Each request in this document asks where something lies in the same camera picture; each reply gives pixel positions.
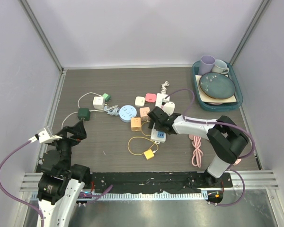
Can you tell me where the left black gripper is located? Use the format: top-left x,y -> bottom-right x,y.
48,119 -> 86,172

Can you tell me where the white multicolour power strip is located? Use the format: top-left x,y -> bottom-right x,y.
151,81 -> 169,144

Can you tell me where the orange cube socket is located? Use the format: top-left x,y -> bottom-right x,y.
130,117 -> 142,131

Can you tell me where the dark green cube socket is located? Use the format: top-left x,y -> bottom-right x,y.
77,108 -> 90,121

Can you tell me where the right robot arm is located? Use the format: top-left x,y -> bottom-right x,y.
148,107 -> 249,187

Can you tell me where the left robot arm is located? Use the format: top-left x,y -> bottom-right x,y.
36,120 -> 91,227

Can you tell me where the green plug adapter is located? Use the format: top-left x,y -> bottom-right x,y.
102,93 -> 112,103

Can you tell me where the pink cube socket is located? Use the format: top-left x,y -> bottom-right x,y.
139,107 -> 150,122

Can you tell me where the red pink flat charger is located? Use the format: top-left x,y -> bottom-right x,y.
145,93 -> 157,103

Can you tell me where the white flat charger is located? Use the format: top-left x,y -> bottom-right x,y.
134,96 -> 145,107

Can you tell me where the round light blue socket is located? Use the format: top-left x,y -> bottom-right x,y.
119,105 -> 137,123

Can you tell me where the yellow charger block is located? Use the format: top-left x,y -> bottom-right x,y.
143,149 -> 155,160

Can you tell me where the white cube socket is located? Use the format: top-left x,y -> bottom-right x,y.
92,96 -> 105,109

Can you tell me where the teal plastic tray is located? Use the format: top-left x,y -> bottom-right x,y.
192,61 -> 243,112

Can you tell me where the cream square plate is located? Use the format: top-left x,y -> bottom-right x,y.
195,75 -> 237,104

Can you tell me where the dark blue plate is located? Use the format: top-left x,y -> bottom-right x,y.
199,72 -> 236,99

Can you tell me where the purple cup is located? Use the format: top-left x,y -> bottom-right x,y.
198,55 -> 215,75

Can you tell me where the grey blue mug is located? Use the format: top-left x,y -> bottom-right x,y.
211,59 -> 230,75

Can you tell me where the pink power strip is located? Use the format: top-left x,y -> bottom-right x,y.
233,159 -> 241,166

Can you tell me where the yellow charging cable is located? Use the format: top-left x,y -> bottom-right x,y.
128,120 -> 159,157

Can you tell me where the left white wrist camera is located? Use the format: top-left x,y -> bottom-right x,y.
29,126 -> 62,144

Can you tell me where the pink coiled cord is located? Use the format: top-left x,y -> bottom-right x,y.
188,134 -> 211,168

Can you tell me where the black mounting base plate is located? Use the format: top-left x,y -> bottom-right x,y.
91,171 -> 233,194

